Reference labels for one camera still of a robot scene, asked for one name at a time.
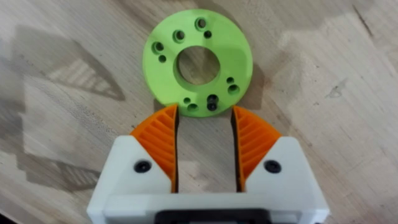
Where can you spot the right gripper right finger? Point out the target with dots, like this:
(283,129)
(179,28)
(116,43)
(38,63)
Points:
(273,165)

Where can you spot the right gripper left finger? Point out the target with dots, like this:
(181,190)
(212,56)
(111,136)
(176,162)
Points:
(146,161)

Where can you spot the small black screw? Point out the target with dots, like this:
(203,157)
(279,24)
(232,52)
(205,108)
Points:
(212,103)

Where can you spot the green disc with holes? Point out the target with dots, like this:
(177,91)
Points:
(174,74)

